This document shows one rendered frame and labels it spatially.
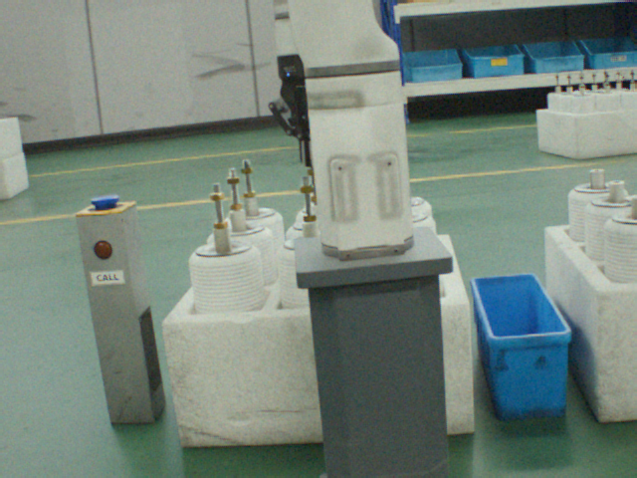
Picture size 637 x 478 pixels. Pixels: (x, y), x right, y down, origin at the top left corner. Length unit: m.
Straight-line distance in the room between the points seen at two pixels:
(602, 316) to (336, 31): 0.52
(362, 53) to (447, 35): 5.66
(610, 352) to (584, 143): 2.43
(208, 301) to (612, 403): 0.54
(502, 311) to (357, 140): 0.67
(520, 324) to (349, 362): 0.63
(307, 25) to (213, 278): 0.42
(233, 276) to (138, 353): 0.21
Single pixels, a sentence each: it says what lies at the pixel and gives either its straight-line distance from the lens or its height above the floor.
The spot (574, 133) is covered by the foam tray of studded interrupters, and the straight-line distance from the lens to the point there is 3.47.
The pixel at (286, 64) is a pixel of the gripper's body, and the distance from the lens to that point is 1.17.
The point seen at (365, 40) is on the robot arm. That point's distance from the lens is 0.77.
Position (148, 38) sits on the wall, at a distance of 6.41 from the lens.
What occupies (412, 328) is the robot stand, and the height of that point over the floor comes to 0.23.
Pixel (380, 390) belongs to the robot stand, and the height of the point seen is 0.17.
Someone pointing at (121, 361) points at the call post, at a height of 0.10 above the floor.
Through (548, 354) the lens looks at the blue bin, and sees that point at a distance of 1.11.
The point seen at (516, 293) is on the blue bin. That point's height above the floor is 0.09.
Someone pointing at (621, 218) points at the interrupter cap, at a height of 0.25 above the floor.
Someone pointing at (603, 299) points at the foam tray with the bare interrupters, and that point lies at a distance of 1.07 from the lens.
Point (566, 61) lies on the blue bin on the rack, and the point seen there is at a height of 0.33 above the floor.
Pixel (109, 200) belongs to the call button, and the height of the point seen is 0.33.
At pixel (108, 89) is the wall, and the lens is 6.46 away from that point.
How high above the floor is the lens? 0.49
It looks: 12 degrees down
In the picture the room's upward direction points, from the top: 6 degrees counter-clockwise
